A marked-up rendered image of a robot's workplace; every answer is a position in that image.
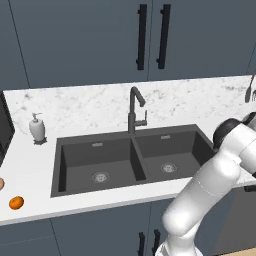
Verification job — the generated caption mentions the dark grey sink faucet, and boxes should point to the dark grey sink faucet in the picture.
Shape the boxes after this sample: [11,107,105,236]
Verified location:
[127,86,149,136]

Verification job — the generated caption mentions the dark grey double sink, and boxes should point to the dark grey double sink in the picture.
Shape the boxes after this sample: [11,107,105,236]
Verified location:
[50,123,218,199]

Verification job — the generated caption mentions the orange tangerine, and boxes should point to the orange tangerine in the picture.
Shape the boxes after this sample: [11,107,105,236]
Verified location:
[8,195,25,211]

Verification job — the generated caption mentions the white soap dispenser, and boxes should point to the white soap dispenser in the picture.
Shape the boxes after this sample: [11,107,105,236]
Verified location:
[28,112,48,146]

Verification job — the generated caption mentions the blue-grey base cupboard door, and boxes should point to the blue-grey base cupboard door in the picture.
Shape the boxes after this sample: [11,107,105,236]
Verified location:
[0,218,56,256]
[146,189,236,256]
[49,201,153,256]

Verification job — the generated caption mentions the black microwave oven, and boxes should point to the black microwave oven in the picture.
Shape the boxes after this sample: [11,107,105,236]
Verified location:
[0,91,16,168]

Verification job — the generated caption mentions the dark grey dishwasher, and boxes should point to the dark grey dishwasher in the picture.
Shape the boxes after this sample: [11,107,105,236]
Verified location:
[211,185,256,256]

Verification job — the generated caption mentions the black wall cupboard handle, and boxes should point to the black wall cupboard handle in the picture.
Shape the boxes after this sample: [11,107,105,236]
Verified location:
[135,3,148,71]
[155,3,172,70]

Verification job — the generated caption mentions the blue-grey wall cupboard door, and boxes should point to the blue-grey wall cupboard door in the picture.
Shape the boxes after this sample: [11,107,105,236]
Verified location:
[0,0,31,91]
[147,0,256,82]
[8,0,154,90]

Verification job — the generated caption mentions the black base cupboard handle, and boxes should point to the black base cupboard handle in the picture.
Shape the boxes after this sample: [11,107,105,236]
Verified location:
[151,228,161,256]
[137,231,146,256]

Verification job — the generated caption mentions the red-handled hanging kitchen tool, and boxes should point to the red-handled hanging kitchen tool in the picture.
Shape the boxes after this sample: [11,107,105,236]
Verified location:
[244,73,256,104]

